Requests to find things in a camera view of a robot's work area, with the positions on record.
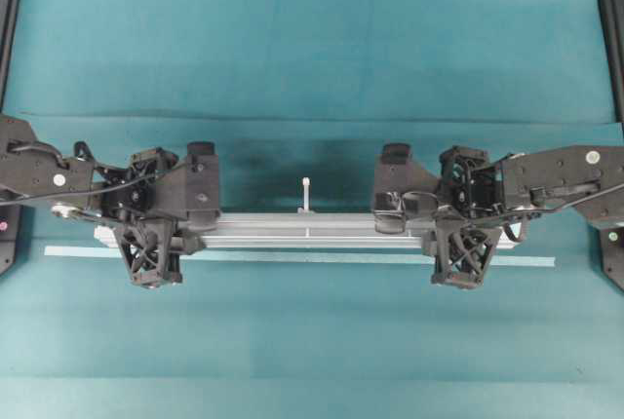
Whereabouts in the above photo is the black right frame post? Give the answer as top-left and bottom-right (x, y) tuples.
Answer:
(598, 0), (623, 123)

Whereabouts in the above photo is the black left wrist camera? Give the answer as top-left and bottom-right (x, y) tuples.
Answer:
(172, 141), (220, 233)

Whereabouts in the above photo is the white zip tie middle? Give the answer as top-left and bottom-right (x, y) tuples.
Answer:
(297, 177), (313, 215)

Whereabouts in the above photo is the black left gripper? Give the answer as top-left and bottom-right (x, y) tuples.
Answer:
(99, 147), (188, 288)

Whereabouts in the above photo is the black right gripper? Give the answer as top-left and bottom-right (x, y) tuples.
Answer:
(431, 146), (507, 289)

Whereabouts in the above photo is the teal table cloth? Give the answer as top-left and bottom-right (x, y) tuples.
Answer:
(1, 0), (623, 418)

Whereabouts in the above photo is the large silver metal rail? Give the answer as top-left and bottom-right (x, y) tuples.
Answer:
(92, 210), (506, 250)

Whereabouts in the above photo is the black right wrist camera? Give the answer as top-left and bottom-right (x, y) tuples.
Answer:
(371, 143), (441, 234)

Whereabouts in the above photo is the light teal tape strip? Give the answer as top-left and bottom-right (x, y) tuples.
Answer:
(44, 246), (556, 268)

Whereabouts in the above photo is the black frame post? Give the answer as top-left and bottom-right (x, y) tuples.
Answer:
(598, 0), (623, 123)
(0, 0), (20, 107)

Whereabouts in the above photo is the black left frame post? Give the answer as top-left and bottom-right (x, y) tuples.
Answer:
(0, 0), (20, 107)

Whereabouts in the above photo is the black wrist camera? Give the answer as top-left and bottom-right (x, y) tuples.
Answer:
(371, 143), (441, 234)
(172, 141), (220, 233)

